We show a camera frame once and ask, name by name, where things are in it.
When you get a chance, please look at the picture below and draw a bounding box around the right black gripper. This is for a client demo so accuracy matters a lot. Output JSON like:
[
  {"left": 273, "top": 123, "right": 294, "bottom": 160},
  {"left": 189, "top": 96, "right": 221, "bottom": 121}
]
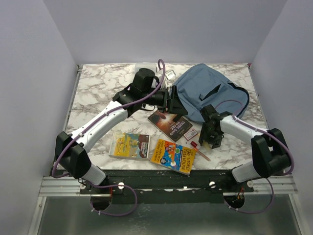
[{"left": 199, "top": 122, "right": 224, "bottom": 149}]

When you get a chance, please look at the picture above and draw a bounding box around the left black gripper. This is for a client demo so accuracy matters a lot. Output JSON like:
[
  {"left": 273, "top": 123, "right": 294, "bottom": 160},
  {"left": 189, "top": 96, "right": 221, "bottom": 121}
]
[{"left": 142, "top": 85, "right": 188, "bottom": 115}]

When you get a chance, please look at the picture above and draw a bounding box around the yellow glue stick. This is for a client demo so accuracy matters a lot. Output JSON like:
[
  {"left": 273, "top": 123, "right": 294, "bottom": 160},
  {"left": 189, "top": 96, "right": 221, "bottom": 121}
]
[{"left": 203, "top": 142, "right": 212, "bottom": 149}]

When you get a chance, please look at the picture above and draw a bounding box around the orange pink pen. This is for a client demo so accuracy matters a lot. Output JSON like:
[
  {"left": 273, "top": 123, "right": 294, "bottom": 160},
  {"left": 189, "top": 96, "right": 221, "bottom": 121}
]
[{"left": 194, "top": 147, "right": 211, "bottom": 161}]

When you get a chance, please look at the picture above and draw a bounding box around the blue student backpack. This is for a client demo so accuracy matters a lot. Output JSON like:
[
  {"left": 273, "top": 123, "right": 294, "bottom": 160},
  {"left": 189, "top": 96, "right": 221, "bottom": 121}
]
[{"left": 174, "top": 64, "right": 249, "bottom": 123}]

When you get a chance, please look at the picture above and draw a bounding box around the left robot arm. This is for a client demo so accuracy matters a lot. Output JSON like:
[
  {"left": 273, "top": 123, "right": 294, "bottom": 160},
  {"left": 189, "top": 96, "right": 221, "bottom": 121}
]
[{"left": 52, "top": 68, "right": 188, "bottom": 193}]

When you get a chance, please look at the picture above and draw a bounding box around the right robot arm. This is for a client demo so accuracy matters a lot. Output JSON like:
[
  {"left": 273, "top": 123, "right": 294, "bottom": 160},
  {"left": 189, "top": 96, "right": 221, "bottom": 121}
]
[{"left": 199, "top": 105, "right": 294, "bottom": 192}]

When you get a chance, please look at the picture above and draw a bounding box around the dark Three Days book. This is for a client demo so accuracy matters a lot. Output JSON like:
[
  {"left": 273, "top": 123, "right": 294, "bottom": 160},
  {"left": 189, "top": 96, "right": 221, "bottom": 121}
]
[{"left": 148, "top": 110, "right": 193, "bottom": 142}]

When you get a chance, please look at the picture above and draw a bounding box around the red white staples box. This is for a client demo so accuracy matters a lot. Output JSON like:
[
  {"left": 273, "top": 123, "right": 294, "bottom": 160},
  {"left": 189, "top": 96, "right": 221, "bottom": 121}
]
[{"left": 183, "top": 128, "right": 198, "bottom": 141}]

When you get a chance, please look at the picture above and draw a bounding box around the yellow Treehouse book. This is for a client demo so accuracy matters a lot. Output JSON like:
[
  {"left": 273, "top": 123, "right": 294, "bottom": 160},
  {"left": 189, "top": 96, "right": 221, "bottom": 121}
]
[{"left": 150, "top": 139, "right": 196, "bottom": 175}]

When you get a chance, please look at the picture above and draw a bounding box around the clear plastic storage box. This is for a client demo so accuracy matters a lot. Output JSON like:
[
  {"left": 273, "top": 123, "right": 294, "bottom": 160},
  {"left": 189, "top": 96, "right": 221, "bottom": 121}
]
[{"left": 134, "top": 63, "right": 157, "bottom": 73}]

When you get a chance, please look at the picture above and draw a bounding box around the yellow blue paperback book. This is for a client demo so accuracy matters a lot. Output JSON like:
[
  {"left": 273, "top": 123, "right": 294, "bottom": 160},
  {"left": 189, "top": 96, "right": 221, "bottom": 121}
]
[{"left": 109, "top": 132, "right": 150, "bottom": 160}]

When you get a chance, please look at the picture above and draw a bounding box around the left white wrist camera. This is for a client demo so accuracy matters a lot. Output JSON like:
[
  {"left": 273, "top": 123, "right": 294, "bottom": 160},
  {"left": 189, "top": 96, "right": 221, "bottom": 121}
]
[{"left": 164, "top": 70, "right": 176, "bottom": 87}]

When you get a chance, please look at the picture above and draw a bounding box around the aluminium frame rail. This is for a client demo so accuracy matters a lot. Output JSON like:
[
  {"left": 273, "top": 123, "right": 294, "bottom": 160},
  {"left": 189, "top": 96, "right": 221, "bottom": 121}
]
[{"left": 39, "top": 175, "right": 298, "bottom": 197}]

